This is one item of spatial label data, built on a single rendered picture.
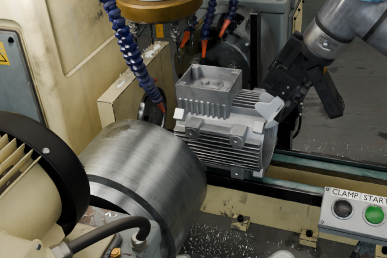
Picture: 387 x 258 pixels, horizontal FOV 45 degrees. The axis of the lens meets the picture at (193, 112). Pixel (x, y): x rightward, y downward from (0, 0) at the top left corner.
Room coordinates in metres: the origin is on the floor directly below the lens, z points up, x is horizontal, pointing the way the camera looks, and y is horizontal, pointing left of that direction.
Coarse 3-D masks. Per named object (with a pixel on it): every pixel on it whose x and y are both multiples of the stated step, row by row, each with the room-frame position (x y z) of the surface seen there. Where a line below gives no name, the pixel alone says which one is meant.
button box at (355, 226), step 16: (336, 192) 0.59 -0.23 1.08; (352, 192) 0.58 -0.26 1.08; (352, 208) 0.56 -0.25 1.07; (384, 208) 0.55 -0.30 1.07; (320, 224) 0.55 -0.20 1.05; (336, 224) 0.54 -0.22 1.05; (352, 224) 0.54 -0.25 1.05; (368, 224) 0.53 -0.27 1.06; (384, 224) 0.53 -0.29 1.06; (368, 240) 0.53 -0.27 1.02; (384, 240) 0.51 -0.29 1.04
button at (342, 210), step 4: (340, 200) 0.57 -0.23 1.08; (344, 200) 0.57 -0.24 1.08; (336, 204) 0.56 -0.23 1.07; (340, 204) 0.56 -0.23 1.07; (344, 204) 0.56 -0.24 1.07; (348, 204) 0.56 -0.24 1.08; (336, 208) 0.56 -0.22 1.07; (340, 208) 0.56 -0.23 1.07; (344, 208) 0.56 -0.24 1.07; (348, 208) 0.55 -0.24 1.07; (336, 212) 0.55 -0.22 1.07; (340, 212) 0.55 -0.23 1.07; (344, 212) 0.55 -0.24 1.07; (348, 212) 0.55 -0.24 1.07; (340, 216) 0.55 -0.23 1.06; (344, 216) 0.55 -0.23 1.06
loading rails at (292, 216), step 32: (288, 160) 0.87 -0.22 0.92; (320, 160) 0.86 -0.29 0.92; (352, 160) 0.84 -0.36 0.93; (224, 192) 0.82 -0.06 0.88; (256, 192) 0.79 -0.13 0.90; (288, 192) 0.76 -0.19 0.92; (320, 192) 0.75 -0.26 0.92; (384, 192) 0.78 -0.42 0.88; (288, 224) 0.76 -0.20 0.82; (384, 256) 0.65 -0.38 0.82
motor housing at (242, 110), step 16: (240, 96) 0.88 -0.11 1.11; (256, 96) 0.87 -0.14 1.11; (240, 112) 0.84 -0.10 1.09; (256, 112) 0.82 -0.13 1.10; (176, 128) 0.85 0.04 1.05; (208, 128) 0.82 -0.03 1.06; (224, 128) 0.82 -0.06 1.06; (272, 128) 0.92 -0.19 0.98; (192, 144) 0.83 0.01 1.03; (208, 144) 0.81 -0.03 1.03; (224, 144) 0.81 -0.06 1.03; (256, 144) 0.77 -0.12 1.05; (272, 144) 0.89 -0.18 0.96; (208, 160) 0.82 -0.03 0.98; (224, 160) 0.80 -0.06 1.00; (240, 160) 0.78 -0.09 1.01; (256, 160) 0.77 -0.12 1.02
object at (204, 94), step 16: (192, 64) 0.97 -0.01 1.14; (192, 80) 0.95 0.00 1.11; (208, 80) 0.91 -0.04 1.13; (224, 80) 0.94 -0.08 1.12; (240, 80) 0.91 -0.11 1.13; (192, 96) 0.87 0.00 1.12; (208, 96) 0.85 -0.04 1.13; (224, 96) 0.84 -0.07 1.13; (192, 112) 0.87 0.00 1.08; (208, 112) 0.85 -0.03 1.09; (224, 112) 0.84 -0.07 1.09
